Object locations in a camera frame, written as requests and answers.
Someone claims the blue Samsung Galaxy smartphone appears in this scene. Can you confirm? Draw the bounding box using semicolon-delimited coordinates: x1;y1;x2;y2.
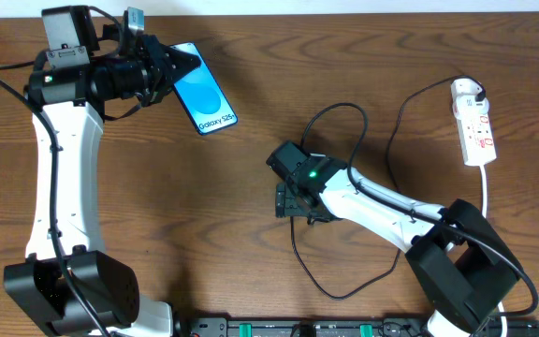
172;42;239;136

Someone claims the black USB charging cable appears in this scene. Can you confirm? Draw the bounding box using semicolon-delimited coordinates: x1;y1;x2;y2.
289;74;488;301

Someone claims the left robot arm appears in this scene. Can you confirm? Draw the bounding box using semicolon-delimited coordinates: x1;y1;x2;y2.
4;6;202;336

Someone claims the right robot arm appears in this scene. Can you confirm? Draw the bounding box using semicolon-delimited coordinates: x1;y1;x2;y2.
266;141;522;336

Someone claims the white power strip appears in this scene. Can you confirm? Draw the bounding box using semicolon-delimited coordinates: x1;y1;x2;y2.
452;95;497;167

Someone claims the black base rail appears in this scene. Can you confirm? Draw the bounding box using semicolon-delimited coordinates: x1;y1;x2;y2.
180;314;539;337

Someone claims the white USB wall charger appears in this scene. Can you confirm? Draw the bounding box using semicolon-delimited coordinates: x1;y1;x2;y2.
451;77;488;107

